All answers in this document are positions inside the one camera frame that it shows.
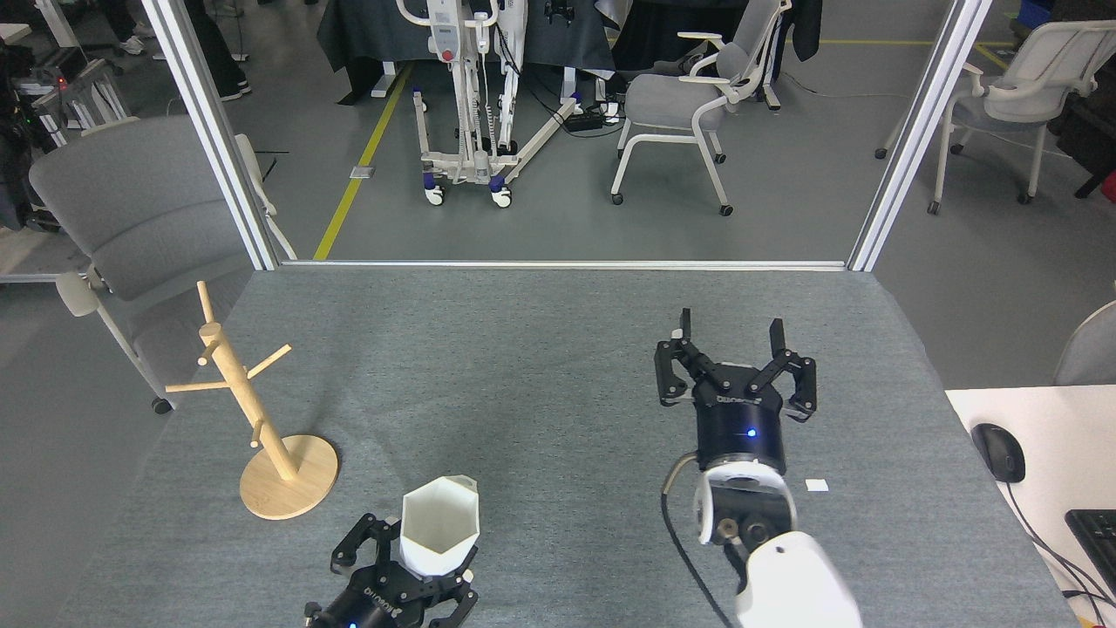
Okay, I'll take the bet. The silver frame crossbar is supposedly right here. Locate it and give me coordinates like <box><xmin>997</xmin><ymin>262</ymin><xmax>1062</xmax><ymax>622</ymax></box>
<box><xmin>279</xmin><ymin>259</ymin><xmax>848</xmax><ymax>271</ymax></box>

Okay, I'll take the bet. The grey chair with armrests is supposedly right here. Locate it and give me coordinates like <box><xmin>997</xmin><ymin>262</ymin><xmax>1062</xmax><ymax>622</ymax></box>
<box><xmin>609</xmin><ymin>0</ymin><xmax>793</xmax><ymax>217</ymax></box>

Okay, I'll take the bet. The white desk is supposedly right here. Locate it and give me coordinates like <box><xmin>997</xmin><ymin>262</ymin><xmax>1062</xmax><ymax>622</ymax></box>
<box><xmin>946</xmin><ymin>385</ymin><xmax>1116</xmax><ymax>628</ymax></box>

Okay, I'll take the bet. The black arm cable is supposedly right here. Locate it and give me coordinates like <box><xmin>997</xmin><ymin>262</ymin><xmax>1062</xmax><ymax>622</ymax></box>
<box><xmin>660</xmin><ymin>453</ymin><xmax>738</xmax><ymax>628</ymax></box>

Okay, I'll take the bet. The black keyboard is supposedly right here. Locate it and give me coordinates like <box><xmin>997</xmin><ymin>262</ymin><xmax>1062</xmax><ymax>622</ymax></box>
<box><xmin>1065</xmin><ymin>509</ymin><xmax>1116</xmax><ymax>596</ymax></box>

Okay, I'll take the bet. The grey chair backrest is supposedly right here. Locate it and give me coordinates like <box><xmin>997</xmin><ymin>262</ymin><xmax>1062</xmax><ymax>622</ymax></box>
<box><xmin>1052</xmin><ymin>301</ymin><xmax>1116</xmax><ymax>386</ymax></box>

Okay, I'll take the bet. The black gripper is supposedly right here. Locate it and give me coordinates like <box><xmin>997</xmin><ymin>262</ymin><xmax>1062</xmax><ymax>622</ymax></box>
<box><xmin>304</xmin><ymin>514</ymin><xmax>481</xmax><ymax>628</ymax></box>
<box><xmin>655</xmin><ymin>308</ymin><xmax>820</xmax><ymax>473</ymax></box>

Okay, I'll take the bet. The black power strip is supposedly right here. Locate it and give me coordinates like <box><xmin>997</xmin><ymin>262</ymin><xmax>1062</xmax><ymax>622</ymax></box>
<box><xmin>563</xmin><ymin>103</ymin><xmax>622</xmax><ymax>133</ymax></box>

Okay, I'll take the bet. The person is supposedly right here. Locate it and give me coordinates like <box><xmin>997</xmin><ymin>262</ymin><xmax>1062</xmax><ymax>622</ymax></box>
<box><xmin>98</xmin><ymin>0</ymin><xmax>148</xmax><ymax>57</ymax></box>
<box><xmin>181</xmin><ymin>0</ymin><xmax>253</xmax><ymax>102</ymax></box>

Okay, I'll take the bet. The black computer mouse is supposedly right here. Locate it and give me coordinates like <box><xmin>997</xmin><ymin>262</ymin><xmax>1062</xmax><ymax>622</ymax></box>
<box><xmin>970</xmin><ymin>423</ymin><xmax>1026</xmax><ymax>484</ymax></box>

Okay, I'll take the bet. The silver frame post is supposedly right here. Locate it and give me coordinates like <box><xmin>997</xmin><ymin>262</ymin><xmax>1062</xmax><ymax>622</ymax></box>
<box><xmin>847</xmin><ymin>0</ymin><xmax>995</xmax><ymax>272</ymax></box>
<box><xmin>142</xmin><ymin>0</ymin><xmax>297</xmax><ymax>271</ymax></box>

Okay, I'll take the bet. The white hexagonal cup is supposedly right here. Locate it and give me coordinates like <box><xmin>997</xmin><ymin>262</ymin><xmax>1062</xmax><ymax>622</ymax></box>
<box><xmin>399</xmin><ymin>474</ymin><xmax>481</xmax><ymax>578</ymax></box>

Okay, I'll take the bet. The white stand on wheels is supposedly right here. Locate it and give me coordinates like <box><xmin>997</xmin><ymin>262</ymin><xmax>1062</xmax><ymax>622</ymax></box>
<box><xmin>395</xmin><ymin>0</ymin><xmax>583</xmax><ymax>208</ymax></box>

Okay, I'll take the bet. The large grey chair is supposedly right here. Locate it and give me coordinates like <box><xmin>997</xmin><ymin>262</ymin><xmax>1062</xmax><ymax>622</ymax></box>
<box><xmin>28</xmin><ymin>116</ymin><xmax>297</xmax><ymax>415</ymax></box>

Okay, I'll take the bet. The equipment cart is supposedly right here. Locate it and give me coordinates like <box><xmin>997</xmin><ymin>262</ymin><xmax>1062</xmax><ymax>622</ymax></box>
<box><xmin>0</xmin><ymin>39</ymin><xmax>132</xmax><ymax>151</ymax></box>

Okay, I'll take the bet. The white mesh-back chair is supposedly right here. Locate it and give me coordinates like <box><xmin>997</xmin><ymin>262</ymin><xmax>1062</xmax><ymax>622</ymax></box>
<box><xmin>874</xmin><ymin>19</ymin><xmax>1116</xmax><ymax>215</ymax></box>

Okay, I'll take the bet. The black mouse cable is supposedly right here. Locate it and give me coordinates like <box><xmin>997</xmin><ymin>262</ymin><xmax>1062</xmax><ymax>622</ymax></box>
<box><xmin>1003</xmin><ymin>480</ymin><xmax>1116</xmax><ymax>616</ymax></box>

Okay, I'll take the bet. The dark cloth covered table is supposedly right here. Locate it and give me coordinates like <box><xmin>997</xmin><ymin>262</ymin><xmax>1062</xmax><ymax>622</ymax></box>
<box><xmin>316</xmin><ymin>0</ymin><xmax>616</xmax><ymax>106</ymax></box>

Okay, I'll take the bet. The wooden cup rack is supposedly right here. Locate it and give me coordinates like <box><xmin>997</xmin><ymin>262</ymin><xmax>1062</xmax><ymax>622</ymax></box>
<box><xmin>165</xmin><ymin>280</ymin><xmax>339</xmax><ymax>521</ymax></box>

